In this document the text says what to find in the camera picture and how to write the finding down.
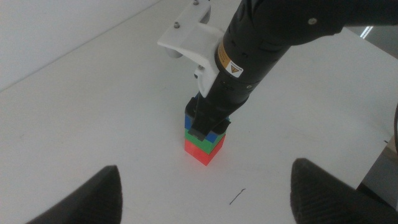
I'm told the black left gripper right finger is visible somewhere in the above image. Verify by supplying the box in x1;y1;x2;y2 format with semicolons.
289;157;398;224

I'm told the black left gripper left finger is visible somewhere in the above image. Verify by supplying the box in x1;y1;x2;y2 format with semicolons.
25;164;123;224

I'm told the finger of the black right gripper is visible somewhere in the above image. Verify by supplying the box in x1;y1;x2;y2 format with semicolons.
188;94;219;141

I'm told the blue cube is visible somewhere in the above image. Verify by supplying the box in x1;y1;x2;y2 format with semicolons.
184;92;231;144

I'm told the green cube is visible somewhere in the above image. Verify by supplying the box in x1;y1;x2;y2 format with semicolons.
184;128;227;156

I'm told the red cube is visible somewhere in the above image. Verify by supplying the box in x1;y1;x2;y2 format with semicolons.
183;134;226;167

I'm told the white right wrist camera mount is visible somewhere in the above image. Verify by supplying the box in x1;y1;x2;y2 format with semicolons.
157;0;225;98

